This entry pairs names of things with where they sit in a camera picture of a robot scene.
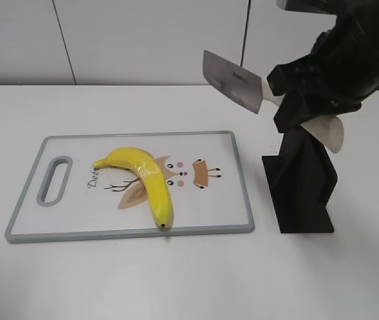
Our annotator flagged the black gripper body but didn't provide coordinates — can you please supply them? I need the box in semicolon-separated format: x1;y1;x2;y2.
296;29;379;114

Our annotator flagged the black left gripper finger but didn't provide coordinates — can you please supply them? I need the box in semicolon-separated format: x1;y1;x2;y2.
274;90;334;132

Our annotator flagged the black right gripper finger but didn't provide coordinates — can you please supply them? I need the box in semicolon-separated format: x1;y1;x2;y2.
267;61;310;96

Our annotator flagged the white-handled cleaver knife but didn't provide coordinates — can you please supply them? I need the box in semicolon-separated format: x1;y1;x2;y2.
202;50;344;153

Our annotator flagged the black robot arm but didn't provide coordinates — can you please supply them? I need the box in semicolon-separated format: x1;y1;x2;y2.
267;1;379;133

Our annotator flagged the yellow plastic banana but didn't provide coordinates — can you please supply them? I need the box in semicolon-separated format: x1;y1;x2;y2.
93;147;173;229

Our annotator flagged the black knife stand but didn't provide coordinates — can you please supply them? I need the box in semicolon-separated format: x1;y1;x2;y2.
262;128;338;234

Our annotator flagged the grey-rimmed white cutting board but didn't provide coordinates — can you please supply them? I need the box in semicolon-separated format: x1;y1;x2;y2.
5;131;254;243

